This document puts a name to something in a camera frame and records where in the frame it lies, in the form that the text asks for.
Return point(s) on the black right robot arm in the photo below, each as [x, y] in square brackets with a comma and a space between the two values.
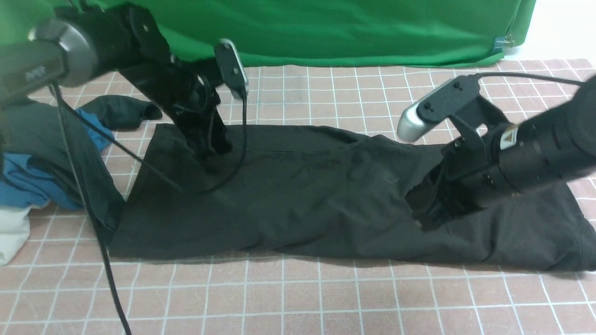
[567, 134]

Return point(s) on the white shirt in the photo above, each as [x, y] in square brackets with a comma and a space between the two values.
[16, 229]

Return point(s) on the dark gray long-sleeved shirt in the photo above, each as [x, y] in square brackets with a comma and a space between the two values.
[329, 193]

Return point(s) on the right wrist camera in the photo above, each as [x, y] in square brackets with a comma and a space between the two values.
[446, 100]

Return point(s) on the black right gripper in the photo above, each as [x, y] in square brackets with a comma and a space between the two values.
[492, 160]

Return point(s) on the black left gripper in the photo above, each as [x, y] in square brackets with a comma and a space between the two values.
[174, 87]

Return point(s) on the pink checkered tablecloth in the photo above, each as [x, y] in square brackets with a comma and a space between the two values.
[56, 286]

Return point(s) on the green backdrop cloth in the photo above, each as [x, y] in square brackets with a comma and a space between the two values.
[344, 33]

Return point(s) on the blue binder clip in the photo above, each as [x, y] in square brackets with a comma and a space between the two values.
[502, 43]

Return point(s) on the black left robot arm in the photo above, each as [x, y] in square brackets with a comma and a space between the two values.
[74, 48]

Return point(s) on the blue shirt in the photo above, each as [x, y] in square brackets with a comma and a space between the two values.
[28, 181]

